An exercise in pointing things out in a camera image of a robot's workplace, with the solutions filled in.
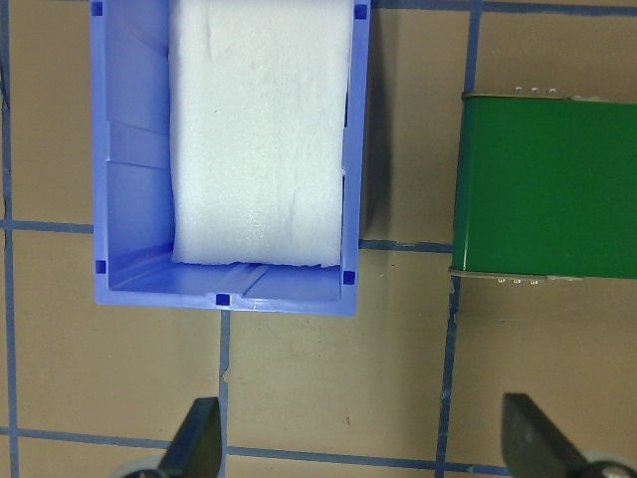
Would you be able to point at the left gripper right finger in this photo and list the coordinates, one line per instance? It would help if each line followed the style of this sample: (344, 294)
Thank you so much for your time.
(531, 444)

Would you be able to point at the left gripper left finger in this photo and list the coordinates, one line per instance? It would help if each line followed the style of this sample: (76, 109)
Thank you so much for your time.
(196, 448)

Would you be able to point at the blue bin with buttons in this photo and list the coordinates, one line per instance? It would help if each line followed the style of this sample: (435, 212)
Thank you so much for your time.
(133, 203)

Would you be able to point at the green conveyor belt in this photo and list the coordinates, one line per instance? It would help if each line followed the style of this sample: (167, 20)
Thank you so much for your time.
(546, 189)

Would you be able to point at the white foam pad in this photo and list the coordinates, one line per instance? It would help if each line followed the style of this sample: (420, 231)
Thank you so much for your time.
(257, 115)

